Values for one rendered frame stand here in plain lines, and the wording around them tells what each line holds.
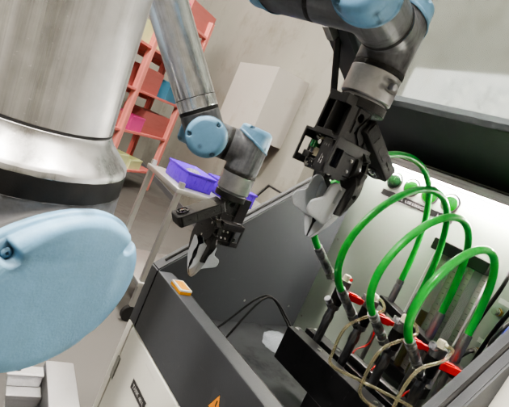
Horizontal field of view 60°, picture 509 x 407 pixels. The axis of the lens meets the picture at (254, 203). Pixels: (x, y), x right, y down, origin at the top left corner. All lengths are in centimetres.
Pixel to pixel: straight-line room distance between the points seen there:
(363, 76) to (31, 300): 50
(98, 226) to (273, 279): 108
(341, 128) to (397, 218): 69
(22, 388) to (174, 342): 47
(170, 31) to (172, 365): 66
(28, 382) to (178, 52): 55
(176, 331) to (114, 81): 78
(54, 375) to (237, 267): 72
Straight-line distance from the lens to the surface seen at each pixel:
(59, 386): 58
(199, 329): 93
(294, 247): 130
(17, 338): 29
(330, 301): 99
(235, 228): 99
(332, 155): 60
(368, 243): 132
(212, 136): 79
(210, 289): 120
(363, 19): 56
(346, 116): 63
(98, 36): 26
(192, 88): 81
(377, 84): 64
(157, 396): 104
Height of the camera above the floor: 133
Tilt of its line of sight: 8 degrees down
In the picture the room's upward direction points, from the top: 24 degrees clockwise
